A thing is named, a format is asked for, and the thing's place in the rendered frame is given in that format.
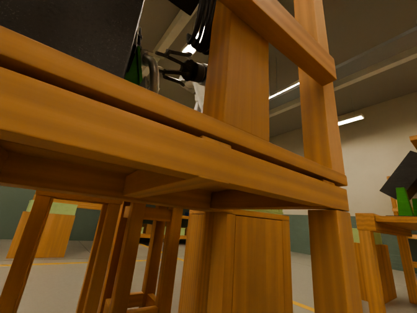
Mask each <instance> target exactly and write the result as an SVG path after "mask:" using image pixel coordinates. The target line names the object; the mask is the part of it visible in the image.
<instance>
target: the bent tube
mask: <svg viewBox="0 0 417 313"><path fill-rule="evenodd" d="M144 51H148V52H150V53H153V51H151V50H146V49H143V48H142V49H141V65H142V66H144V65H143V62H145V63H146V64H148V67H149V70H150V89H149V90H150V91H152V92H155V93H157V94H158V91H159V68H158V64H157V62H156V60H155V59H154V58H153V56H151V55H147V54H145V53H144Z"/></svg>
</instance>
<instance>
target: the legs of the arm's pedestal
mask: <svg viewBox="0 0 417 313"><path fill-rule="evenodd" d="M182 213H183V209H180V208H175V207H169V209H168V207H165V206H156V207H155V208H154V207H146V204H141V203H135V202H126V201H123V203H122V204H121V206H120V211H119V216H118V220H117V225H116V228H115V234H114V239H113V242H112V248H111V251H110V257H109V262H108V265H107V271H106V274H105V279H104V285H103V288H102V293H101V298H100V302H99V307H98V311H97V313H171V304H172V299H173V289H174V279H175V274H176V264H177V254H178V248H179V239H180V233H181V224H182ZM143 220H153V225H152V230H151V237H150V244H149V248H148V255H147V259H146V266H145V274H144V278H143V286H142V290H141V291H140V292H134V293H131V292H130V290H131V286H132V279H133V273H134V269H135V262H136V259H137V252H138V246H139V241H140V235H141V228H142V224H143ZM166 222H167V224H166V232H165V237H164V228H165V223H166ZM163 237H164V245H163ZM162 245H163V254H162V259H161V266H160V271H159V263H160V258H161V249H162ZM158 271H159V280H158V288H157V293H156V296H155V292H156V283H157V279H158ZM132 307H139V308H136V309H128V310H127V308H132Z"/></svg>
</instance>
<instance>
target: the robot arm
mask: <svg viewBox="0 0 417 313"><path fill-rule="evenodd" d="M144 53H145V54H147V55H151V56H153V57H157V58H160V59H164V60H165V59H166V58H167V59H169V60H171V61H173V62H176V63H178V64H180V65H181V68H180V70H167V69H164V68H163V67H161V66H158V68H159V72H160V73H161V77H162V78H164V79H167V80H170V81H173V82H175V83H178V84H180V86H181V87H182V88H185V89H186V90H188V91H189V92H191V93H193V94H195V102H196V104H195V107H194V110H196V111H199V112H201V113H202V112H203V105H204V94H205V84H206V77H207V67H208V64H205V63H202V64H201V63H197V62H194V61H193V60H192V53H191V52H179V51H175V50H170V49H166V52H165V53H161V52H158V51H155V54H154V53H150V52H147V51H144ZM169 54H173V55H180V56H184V57H186V58H188V60H186V61H184V62H181V61H179V60H177V59H175V58H173V57H171V56H169ZM166 74H172V75H180V77H179V79H176V78H173V77H170V76H167V75H166Z"/></svg>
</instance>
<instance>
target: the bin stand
mask: <svg viewBox="0 0 417 313"><path fill-rule="evenodd" d="M35 194H36V197H35V200H34V203H33V206H32V208H31V211H30V214H29V218H28V219H27V223H26V225H25V228H24V231H23V234H22V237H21V239H20V242H19V246H18V248H17V251H16V254H15V257H14V259H13V262H12V265H11V268H10V270H9V274H8V276H7V279H6V282H5V285H4V287H3V290H2V293H1V296H0V313H17V310H18V308H19V304H20V300H21V298H22V295H23V292H24V289H25V285H26V283H27V280H28V277H29V273H30V270H31V267H32V264H33V262H34V258H35V255H36V252H37V248H38V245H39V243H40V239H41V237H42V234H43V230H44V228H45V224H46V221H47V218H48V215H49V212H50V209H51V206H52V203H53V199H61V200H67V201H78V202H88V203H95V204H102V207H101V213H100V216H99V220H98V223H97V228H96V232H95V236H94V240H93V243H92V248H91V252H90V256H89V260H88V263H87V268H86V272H85V275H84V280H83V285H82V288H81V293H80V296H79V301H78V305H77V308H76V313H97V310H98V307H99V301H100V298H101V292H102V287H103V284H104V278H105V273H106V270H107V264H108V261H109V256H110V251H111V247H112V242H113V238H114V233H115V228H116V225H117V219H118V216H119V210H120V205H121V204H122V203H123V201H116V200H111V199H102V198H96V197H87V196H77V195H72V194H63V193H53V192H48V191H38V190H36V192H35Z"/></svg>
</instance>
